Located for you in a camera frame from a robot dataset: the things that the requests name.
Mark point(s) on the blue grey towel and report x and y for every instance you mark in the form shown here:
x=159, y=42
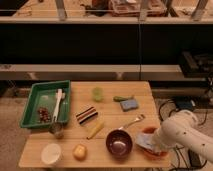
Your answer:
x=145, y=140

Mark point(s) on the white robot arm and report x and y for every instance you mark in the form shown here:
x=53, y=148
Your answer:
x=180, y=128

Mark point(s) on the dark purple bowl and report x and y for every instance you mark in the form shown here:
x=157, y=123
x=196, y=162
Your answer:
x=119, y=143

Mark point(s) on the green plastic cup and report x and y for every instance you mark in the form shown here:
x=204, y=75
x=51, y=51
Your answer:
x=97, y=94

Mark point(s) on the green vegetable toy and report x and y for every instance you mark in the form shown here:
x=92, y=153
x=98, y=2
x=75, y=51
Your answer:
x=120, y=99

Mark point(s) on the blue sponge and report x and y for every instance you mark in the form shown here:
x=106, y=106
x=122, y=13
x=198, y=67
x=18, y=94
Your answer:
x=129, y=105

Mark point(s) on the striped black red block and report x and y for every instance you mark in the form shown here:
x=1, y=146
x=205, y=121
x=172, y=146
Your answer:
x=85, y=115

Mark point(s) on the yellow corn toy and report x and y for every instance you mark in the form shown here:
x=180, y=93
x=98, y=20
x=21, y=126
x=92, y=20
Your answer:
x=94, y=130

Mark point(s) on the white spatula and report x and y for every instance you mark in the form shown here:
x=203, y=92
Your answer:
x=58, y=99

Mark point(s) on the green plastic tray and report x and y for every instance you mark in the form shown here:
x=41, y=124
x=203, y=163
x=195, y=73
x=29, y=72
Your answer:
x=44, y=95

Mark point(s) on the small metal cup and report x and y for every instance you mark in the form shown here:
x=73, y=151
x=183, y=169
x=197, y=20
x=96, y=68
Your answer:
x=57, y=130

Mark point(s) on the red berries cluster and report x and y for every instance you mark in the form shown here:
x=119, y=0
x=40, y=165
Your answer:
x=44, y=116

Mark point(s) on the yellow round fruit toy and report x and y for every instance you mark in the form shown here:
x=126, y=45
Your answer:
x=80, y=152

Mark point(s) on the white cup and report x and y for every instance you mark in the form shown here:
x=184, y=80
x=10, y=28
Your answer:
x=51, y=154

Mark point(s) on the black box on shelf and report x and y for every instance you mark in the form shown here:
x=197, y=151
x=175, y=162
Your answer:
x=196, y=66

